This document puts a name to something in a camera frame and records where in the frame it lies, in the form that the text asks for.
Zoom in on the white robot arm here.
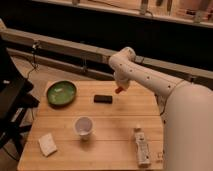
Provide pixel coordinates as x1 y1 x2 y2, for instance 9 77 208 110
108 47 213 171

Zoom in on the green ceramic bowl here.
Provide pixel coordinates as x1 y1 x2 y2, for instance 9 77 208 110
46 81 77 107

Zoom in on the black rectangular block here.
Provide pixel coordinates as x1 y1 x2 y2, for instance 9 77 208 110
94 95 113 104

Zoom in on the clear plastic cup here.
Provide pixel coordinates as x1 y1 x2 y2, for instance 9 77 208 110
74 116 93 141

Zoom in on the white plastic bottle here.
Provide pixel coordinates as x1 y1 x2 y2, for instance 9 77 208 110
134 125 151 168

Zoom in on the white folded cloth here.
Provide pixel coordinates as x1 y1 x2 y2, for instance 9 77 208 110
38 133 57 157

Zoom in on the black chair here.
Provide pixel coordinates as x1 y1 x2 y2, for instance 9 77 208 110
0 36 39 155

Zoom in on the black hanging cable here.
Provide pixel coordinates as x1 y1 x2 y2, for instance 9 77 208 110
26 40 41 79

